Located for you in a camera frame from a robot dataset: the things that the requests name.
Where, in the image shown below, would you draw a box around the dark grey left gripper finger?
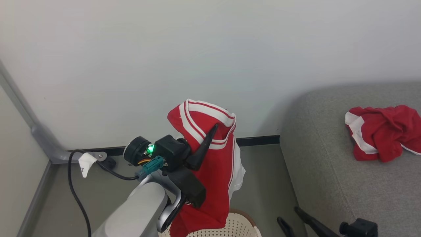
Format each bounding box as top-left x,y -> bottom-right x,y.
186,123 -> 219,171

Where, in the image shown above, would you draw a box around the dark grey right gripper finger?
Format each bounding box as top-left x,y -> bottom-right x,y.
294,207 -> 340,237
277,216 -> 293,237

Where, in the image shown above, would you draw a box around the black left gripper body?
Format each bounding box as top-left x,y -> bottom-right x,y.
170,166 -> 207,208

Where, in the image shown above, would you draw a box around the red jersey with white stripes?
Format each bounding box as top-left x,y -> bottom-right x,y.
167,99 -> 246,237

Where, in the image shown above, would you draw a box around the red shorts with white trim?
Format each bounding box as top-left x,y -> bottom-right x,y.
345,105 -> 421,163

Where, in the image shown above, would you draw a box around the cream perforated laundry basket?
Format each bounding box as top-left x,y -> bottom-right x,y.
158,208 -> 262,237

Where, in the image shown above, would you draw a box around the grey fabric sofa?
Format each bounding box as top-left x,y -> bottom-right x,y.
280,82 -> 421,237

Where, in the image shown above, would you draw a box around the black baseboard strip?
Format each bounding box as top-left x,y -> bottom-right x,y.
67,135 -> 280,157

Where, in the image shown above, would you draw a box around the dark grey rubber foot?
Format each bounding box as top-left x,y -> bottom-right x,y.
100,156 -> 116,170

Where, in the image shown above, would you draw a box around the white paper tag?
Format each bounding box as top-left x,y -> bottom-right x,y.
78,152 -> 98,178

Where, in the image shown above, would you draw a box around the teal cable connector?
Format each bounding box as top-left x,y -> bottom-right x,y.
136,156 -> 165,181

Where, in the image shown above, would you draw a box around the silver metal bracket plate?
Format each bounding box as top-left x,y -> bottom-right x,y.
88,151 -> 108,163

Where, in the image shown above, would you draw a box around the black cable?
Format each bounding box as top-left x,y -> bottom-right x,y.
67,149 -> 140,237

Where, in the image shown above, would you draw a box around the grey metal frame post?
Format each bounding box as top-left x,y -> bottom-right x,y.
0,59 -> 99,164

